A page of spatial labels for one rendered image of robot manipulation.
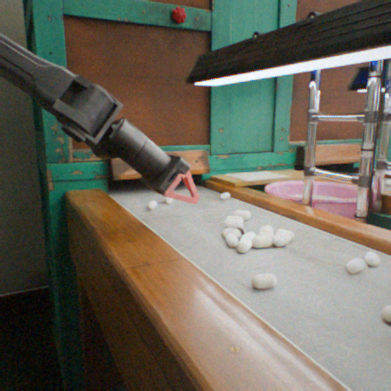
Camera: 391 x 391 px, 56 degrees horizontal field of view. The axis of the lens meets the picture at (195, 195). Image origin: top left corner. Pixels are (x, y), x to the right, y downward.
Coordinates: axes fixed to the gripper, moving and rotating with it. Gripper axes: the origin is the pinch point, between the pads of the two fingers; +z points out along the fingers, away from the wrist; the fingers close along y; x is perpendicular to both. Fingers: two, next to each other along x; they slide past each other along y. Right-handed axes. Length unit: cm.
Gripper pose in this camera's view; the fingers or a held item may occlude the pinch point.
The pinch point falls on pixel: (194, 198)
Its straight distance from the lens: 68.6
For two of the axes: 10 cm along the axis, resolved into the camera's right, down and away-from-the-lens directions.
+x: -5.9, 8.0, -1.3
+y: -4.4, -1.8, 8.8
